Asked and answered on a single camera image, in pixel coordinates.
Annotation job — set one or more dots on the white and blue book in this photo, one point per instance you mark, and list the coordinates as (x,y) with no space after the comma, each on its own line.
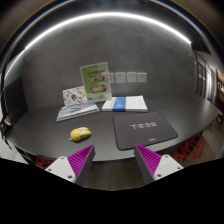
(125,104)

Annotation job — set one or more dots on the white LED ceiling strip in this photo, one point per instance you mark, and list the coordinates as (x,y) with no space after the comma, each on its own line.
(126,42)

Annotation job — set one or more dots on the black mouse pad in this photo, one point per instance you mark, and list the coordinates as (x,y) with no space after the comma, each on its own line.
(142,129)

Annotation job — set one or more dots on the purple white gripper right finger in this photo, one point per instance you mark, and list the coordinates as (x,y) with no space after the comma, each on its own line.
(154,166)

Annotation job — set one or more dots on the red wire stool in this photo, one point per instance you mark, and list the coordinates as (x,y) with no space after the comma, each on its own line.
(43,163)
(191,150)

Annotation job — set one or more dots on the white patterned card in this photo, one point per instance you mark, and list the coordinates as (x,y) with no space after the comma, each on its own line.
(74,96)

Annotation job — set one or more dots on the grey striped book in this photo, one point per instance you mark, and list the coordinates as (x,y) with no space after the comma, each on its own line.
(76,110)

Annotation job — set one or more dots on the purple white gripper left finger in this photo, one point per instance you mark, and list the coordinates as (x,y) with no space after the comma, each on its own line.
(74,168)

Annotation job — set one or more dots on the white wall socket panel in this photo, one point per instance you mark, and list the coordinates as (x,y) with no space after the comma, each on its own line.
(112,77)
(142,77)
(131,76)
(120,77)

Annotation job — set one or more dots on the green menu card stand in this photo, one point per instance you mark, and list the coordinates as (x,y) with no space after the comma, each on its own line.
(96,82)

